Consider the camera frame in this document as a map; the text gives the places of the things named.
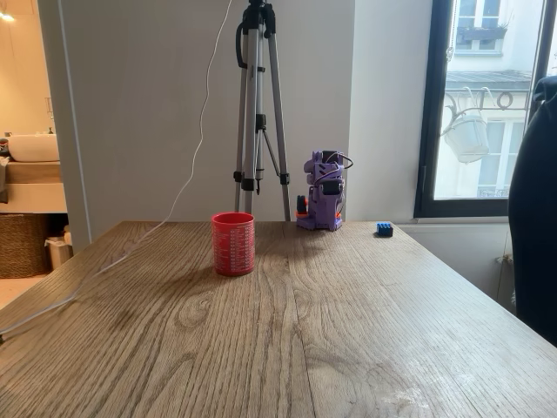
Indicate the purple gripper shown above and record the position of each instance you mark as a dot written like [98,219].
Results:
[301,206]

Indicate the blue ridged block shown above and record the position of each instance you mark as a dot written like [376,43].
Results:
[384,230]

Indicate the purple robot arm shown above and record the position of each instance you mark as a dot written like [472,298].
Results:
[323,161]

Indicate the red cup with white print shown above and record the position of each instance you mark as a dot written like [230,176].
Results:
[232,248]

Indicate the black and orange table clamp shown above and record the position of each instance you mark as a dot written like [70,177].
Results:
[302,205]
[337,214]

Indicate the white hanging flower pot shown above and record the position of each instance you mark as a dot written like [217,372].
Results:
[467,137]

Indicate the beige furry cushion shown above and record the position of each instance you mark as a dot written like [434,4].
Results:
[505,260]

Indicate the person in dark clothes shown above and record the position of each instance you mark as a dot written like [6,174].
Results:
[535,217]

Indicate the dark window planter box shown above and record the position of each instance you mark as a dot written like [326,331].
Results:
[481,34]

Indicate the small white bin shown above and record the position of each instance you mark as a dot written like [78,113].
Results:
[58,254]

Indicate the wooden bathroom counter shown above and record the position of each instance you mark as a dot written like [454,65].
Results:
[30,174]

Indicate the white washbasin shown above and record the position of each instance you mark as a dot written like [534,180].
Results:
[32,148]

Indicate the woven wicker basket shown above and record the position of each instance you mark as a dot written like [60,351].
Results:
[22,244]

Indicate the silver camera tripod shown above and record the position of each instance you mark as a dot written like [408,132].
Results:
[250,109]

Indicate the black window frame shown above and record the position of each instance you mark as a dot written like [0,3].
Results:
[424,130]

